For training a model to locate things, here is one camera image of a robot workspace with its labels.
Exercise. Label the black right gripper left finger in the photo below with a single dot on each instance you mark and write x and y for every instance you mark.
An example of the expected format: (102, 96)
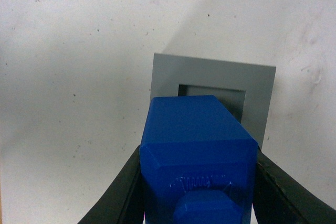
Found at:
(123, 201)

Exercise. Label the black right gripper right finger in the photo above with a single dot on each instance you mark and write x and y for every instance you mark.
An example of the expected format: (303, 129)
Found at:
(278, 198)

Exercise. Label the blue block with knob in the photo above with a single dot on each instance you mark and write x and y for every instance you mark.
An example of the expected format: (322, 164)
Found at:
(197, 163)

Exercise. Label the gray hollow cube base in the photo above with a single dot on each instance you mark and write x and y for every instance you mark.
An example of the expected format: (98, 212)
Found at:
(244, 89)

